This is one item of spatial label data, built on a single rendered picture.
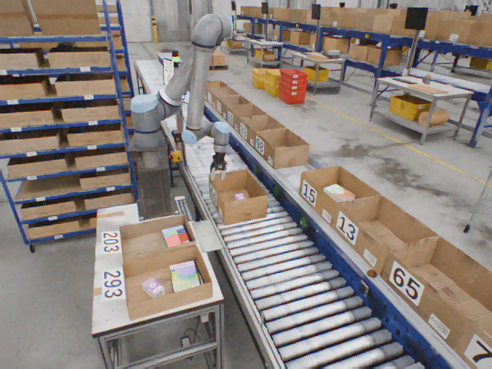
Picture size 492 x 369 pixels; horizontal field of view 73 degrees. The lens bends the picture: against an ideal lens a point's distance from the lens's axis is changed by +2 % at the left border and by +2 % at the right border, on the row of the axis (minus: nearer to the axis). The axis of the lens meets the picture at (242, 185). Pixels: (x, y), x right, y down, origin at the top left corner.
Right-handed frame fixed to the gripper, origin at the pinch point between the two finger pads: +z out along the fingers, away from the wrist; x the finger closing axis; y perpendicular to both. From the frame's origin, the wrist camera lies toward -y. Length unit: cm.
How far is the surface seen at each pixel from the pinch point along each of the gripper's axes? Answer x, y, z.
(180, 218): -25.7, 13.8, 19.2
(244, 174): 26.9, -18.7, 8.2
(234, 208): 6.3, 19.9, 11.7
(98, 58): -67, -96, -54
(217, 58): 266, -891, 38
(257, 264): 8, 59, 24
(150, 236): -44, 17, 28
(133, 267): -55, 46, 24
